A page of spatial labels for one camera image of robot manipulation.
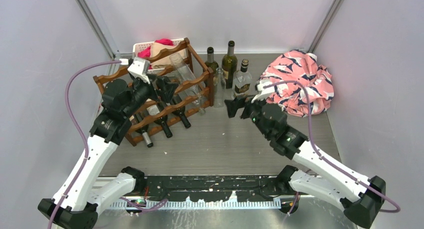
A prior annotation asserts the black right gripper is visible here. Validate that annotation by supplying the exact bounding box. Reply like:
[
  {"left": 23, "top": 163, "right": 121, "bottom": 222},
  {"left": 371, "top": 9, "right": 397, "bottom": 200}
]
[{"left": 225, "top": 91, "right": 272, "bottom": 139}]

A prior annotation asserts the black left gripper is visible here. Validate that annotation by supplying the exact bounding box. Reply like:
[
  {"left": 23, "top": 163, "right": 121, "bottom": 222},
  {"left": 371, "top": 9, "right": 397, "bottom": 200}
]
[{"left": 122, "top": 73, "right": 177, "bottom": 118}]

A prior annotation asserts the dark bottle cream label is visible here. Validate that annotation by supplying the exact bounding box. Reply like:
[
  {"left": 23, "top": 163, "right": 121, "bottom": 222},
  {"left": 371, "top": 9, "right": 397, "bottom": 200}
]
[{"left": 147, "top": 102, "right": 173, "bottom": 138}]

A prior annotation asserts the small clear glass bottle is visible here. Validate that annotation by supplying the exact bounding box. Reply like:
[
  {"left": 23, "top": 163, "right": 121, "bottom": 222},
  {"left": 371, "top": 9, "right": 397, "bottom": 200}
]
[{"left": 213, "top": 67, "right": 226, "bottom": 108}]

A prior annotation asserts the clear bottle with dark cap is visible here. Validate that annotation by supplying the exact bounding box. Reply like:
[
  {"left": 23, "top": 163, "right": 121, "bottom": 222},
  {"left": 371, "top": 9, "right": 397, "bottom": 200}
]
[{"left": 231, "top": 59, "right": 252, "bottom": 99}]

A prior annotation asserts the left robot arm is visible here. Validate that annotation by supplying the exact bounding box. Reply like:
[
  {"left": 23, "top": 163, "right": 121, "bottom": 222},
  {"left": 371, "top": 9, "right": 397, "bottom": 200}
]
[{"left": 37, "top": 75, "right": 178, "bottom": 229}]

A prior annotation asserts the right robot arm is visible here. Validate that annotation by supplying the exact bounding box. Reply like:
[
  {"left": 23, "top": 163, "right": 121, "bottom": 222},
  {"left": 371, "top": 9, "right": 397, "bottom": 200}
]
[{"left": 224, "top": 96, "right": 386, "bottom": 229}]

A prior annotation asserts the wooden wine rack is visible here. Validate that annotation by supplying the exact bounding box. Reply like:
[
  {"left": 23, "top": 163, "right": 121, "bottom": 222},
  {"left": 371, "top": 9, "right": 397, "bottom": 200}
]
[{"left": 93, "top": 42, "right": 214, "bottom": 146}]

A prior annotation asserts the dark green bottle far back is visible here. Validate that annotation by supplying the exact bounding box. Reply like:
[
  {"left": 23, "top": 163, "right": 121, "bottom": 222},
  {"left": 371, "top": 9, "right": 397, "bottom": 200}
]
[{"left": 221, "top": 40, "right": 238, "bottom": 89}]

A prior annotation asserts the dark green bottle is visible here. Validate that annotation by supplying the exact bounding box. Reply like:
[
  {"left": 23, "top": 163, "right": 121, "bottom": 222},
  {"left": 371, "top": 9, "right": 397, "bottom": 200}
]
[
  {"left": 205, "top": 46, "right": 219, "bottom": 86},
  {"left": 221, "top": 40, "right": 238, "bottom": 89}
]

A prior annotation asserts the dark green bottle far left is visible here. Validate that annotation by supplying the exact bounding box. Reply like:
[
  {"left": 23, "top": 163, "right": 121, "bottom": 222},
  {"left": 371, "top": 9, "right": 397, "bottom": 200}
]
[{"left": 205, "top": 46, "right": 219, "bottom": 86}]

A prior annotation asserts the red cloth in basket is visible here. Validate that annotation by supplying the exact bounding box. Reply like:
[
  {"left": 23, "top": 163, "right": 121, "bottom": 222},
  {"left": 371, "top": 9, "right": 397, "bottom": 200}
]
[{"left": 136, "top": 38, "right": 175, "bottom": 69}]

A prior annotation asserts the beige folded cloth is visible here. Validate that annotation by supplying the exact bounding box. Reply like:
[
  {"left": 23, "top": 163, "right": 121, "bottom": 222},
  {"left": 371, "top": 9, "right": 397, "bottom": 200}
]
[{"left": 149, "top": 41, "right": 188, "bottom": 69}]

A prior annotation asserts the pink shark print cloth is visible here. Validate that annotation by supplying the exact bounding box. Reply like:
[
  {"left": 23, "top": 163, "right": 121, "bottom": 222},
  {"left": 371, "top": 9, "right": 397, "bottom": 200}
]
[{"left": 259, "top": 49, "right": 335, "bottom": 117}]

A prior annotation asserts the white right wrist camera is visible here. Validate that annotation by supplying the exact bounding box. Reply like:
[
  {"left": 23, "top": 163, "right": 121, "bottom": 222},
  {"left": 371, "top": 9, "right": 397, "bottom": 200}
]
[{"left": 251, "top": 80, "right": 275, "bottom": 103}]

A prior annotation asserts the aluminium corner post left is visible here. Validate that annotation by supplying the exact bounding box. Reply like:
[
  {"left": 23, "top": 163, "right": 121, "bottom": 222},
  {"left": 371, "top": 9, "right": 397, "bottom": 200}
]
[{"left": 75, "top": 0, "right": 121, "bottom": 59}]

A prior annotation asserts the aluminium corner post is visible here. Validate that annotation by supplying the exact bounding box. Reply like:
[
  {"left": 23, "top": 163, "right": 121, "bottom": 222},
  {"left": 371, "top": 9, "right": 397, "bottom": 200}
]
[
  {"left": 75, "top": 0, "right": 121, "bottom": 59},
  {"left": 308, "top": 0, "right": 344, "bottom": 53}
]

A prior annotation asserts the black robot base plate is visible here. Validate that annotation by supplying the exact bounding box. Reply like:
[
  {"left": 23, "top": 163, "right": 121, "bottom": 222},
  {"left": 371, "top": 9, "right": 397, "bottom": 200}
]
[{"left": 127, "top": 175, "right": 295, "bottom": 203}]

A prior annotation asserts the aluminium frame rail front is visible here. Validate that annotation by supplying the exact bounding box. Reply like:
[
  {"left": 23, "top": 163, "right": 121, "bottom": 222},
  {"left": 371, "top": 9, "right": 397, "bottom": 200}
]
[{"left": 92, "top": 179, "right": 288, "bottom": 211}]

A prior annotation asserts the aluminium corner post right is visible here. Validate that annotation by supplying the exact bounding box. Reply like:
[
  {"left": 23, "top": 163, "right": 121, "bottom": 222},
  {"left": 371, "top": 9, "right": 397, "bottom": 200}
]
[{"left": 308, "top": 0, "right": 344, "bottom": 53}]

